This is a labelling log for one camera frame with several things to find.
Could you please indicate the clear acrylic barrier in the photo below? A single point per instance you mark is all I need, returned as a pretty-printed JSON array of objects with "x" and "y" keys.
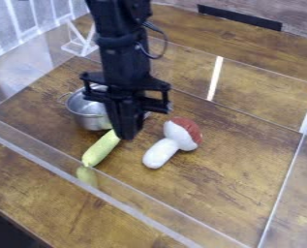
[
  {"x": 156, "y": 213},
  {"x": 265, "y": 94}
]

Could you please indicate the plush red cap mushroom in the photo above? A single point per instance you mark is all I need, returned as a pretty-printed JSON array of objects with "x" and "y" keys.
[{"x": 182, "y": 136}]

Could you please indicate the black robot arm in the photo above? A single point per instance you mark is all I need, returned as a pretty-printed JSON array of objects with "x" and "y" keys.
[{"x": 122, "y": 25}]

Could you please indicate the clear acrylic back barrier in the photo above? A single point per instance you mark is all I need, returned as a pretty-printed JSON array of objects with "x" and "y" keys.
[{"x": 265, "y": 94}]

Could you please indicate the clear acrylic front barrier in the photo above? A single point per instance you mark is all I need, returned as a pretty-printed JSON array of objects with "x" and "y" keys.
[{"x": 156, "y": 213}]

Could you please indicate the black bar on table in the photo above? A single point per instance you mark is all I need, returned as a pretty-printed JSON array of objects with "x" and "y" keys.
[{"x": 248, "y": 19}]

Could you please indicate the clear acrylic triangle bracket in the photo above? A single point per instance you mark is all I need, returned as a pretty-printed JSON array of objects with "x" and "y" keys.
[{"x": 80, "y": 46}]

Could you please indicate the small stainless steel pot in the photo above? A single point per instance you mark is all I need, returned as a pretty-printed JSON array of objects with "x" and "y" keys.
[{"x": 89, "y": 113}]

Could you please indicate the light green plush spoon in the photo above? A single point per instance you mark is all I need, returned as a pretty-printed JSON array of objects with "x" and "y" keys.
[{"x": 101, "y": 149}]

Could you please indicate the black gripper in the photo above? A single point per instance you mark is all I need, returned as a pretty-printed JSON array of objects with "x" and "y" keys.
[{"x": 142, "y": 95}]

